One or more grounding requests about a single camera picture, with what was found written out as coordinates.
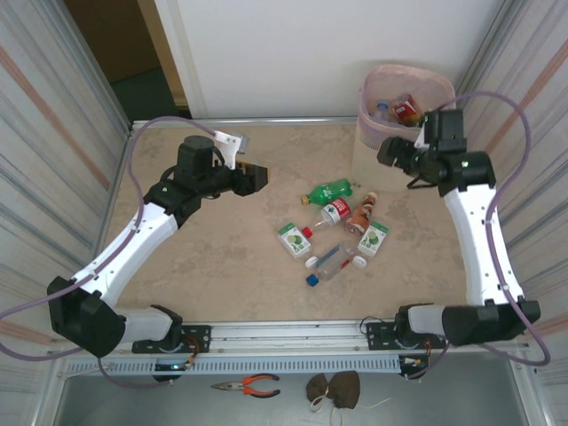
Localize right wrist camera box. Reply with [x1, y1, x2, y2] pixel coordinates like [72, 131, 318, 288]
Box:
[414, 115, 430, 151]

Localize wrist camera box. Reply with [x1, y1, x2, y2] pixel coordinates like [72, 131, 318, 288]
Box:
[414, 115, 430, 151]
[211, 130, 249, 170]

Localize beige string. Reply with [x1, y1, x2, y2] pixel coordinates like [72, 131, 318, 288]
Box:
[309, 385, 391, 422]

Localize orange handled pliers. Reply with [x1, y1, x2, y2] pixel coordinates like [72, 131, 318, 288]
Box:
[210, 374, 281, 398]

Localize brown coffee drink bottle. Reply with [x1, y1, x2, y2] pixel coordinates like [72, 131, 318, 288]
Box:
[343, 191, 379, 235]

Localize brown cloth bag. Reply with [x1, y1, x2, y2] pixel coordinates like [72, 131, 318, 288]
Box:
[305, 370, 361, 409]

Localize aluminium table edge rail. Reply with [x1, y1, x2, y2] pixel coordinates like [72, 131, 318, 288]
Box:
[130, 116, 361, 130]

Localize grey metal shelf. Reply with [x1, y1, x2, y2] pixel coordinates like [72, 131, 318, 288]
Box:
[52, 352, 545, 426]

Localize aluminium frame post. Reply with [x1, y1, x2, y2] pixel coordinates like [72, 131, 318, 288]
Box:
[441, 0, 530, 132]
[42, 0, 134, 134]

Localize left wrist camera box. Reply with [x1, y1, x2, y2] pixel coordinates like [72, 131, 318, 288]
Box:
[211, 130, 249, 170]

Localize clear bottle red label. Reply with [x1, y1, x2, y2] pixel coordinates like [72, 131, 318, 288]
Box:
[301, 197, 354, 239]

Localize grey slotted cable duct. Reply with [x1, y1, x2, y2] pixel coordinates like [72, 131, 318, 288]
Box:
[108, 356, 403, 377]

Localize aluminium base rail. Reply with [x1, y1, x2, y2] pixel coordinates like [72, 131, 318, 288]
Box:
[95, 315, 532, 354]

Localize green plastic bottle yellow cap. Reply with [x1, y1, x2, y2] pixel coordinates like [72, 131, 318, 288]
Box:
[300, 177, 354, 208]

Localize clear striped bottle blue cap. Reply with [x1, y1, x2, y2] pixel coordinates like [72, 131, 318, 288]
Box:
[305, 242, 359, 288]

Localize beige ribbed waste bin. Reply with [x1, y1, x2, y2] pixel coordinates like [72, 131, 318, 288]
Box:
[350, 64, 456, 193]

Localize white bottle green lime label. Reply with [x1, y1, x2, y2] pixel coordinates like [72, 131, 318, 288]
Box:
[277, 222, 320, 270]
[352, 220, 391, 271]

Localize brown door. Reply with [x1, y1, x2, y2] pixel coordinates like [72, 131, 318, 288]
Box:
[64, 0, 178, 85]

